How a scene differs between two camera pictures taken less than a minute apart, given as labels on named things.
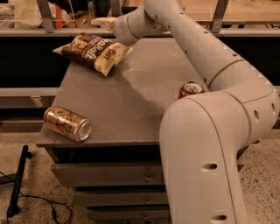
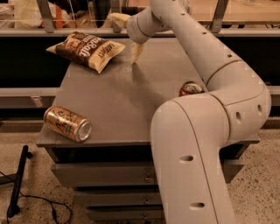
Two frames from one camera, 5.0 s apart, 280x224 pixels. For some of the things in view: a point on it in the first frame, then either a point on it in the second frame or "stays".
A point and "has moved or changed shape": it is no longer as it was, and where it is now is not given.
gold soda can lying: (74, 126) stays
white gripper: (122, 31) to (136, 28)
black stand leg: (13, 210) stays
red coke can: (189, 88) stays
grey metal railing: (47, 28) stays
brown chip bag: (94, 52) has moved or changed shape
